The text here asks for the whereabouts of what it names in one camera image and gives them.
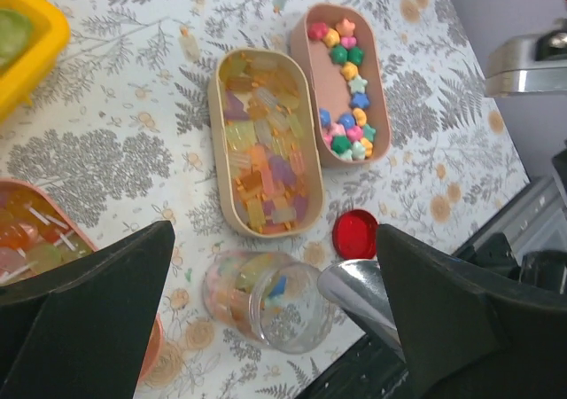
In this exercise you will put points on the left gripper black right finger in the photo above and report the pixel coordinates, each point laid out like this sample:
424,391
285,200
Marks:
467,332

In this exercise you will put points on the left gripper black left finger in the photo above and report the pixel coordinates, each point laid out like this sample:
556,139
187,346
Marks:
82,329

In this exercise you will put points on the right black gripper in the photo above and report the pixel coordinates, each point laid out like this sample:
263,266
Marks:
529,64

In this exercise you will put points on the metal scoop spoon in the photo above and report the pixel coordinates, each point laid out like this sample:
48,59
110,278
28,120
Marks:
357,287

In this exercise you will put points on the red jar lid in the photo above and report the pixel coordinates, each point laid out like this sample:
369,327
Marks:
354,235

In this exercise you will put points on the tray of star candies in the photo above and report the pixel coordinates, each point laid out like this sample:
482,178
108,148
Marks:
328,87

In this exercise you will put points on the clear glass jar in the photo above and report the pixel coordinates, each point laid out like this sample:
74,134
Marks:
270,299

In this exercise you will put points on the tray of pale jelly candies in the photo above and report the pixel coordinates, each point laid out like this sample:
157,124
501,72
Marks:
268,169

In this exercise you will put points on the yellow plastic basket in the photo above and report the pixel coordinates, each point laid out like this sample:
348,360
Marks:
49,35

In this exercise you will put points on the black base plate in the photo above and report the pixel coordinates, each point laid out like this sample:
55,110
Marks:
368,369

